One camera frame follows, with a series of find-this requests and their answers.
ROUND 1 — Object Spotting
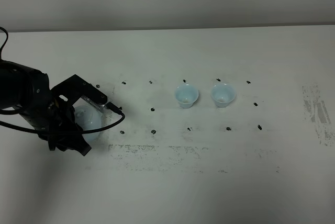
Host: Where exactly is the light blue teacup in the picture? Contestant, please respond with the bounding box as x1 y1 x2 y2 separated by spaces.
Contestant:
175 84 199 109
210 83 236 108

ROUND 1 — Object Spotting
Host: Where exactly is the light blue porcelain teapot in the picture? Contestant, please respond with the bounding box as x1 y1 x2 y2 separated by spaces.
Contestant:
74 105 102 131

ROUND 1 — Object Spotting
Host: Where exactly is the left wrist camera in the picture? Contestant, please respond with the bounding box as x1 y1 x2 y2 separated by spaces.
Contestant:
51 74 108 113

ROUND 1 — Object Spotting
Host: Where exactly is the right light blue teacup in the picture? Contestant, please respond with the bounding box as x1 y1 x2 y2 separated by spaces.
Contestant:
210 83 236 108

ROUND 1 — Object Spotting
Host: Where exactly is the left light blue teacup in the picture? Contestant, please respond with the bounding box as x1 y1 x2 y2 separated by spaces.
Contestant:
175 84 199 109

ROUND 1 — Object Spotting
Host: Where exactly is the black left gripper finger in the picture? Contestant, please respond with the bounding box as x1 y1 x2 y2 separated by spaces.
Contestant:
48 135 92 156

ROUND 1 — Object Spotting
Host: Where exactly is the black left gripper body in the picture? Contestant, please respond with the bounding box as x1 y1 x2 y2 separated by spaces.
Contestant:
36 95 79 142

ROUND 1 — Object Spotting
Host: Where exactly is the black left camera cable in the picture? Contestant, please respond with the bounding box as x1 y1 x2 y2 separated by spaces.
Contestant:
0 26 126 134

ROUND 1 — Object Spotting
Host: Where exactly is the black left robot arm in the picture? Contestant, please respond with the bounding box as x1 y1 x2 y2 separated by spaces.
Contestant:
1 61 91 155

